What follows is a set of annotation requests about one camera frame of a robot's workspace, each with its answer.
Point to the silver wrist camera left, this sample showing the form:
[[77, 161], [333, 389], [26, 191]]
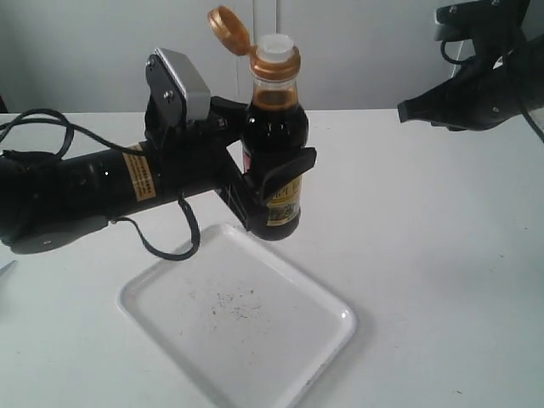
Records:
[[177, 88]]

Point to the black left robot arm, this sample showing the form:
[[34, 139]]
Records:
[[49, 200]]

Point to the white cabinet doors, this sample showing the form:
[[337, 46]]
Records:
[[89, 56]]

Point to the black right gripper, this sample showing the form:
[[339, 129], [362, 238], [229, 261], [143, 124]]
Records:
[[500, 76]]

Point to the white rectangular plastic tray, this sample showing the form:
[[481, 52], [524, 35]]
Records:
[[248, 328]]

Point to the soy sauce bottle gold cap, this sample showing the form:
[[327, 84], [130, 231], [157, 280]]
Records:
[[275, 121]]

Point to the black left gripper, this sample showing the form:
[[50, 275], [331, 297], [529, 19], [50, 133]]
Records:
[[191, 159]]

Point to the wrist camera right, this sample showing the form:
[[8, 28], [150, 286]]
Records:
[[458, 22]]

